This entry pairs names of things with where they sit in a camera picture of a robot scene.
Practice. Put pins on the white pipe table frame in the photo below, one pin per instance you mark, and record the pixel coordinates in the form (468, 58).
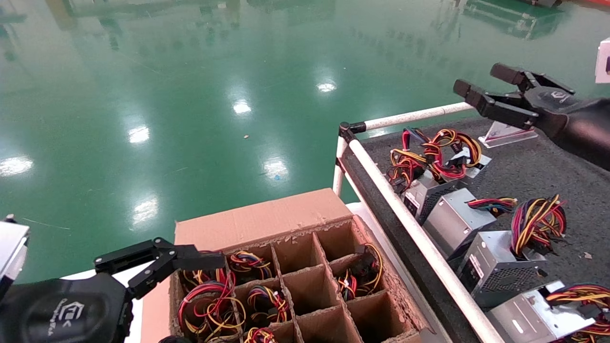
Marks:
(429, 252)

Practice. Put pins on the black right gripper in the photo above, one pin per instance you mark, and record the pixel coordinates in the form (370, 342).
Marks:
(581, 126)

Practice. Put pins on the clear acrylic sign stand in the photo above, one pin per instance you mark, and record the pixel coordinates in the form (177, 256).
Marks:
(505, 133)

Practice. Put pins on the cardboard box with dividers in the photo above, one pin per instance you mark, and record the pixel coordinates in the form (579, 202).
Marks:
(262, 216)

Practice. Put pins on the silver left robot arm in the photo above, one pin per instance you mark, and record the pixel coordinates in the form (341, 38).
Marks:
(10, 247)

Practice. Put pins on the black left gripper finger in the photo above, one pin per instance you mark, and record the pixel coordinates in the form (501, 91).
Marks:
(198, 261)

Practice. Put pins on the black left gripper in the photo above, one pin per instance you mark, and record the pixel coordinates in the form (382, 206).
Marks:
(55, 309)

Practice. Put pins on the dark grey felt mat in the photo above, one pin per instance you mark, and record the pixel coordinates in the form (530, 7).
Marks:
(533, 176)

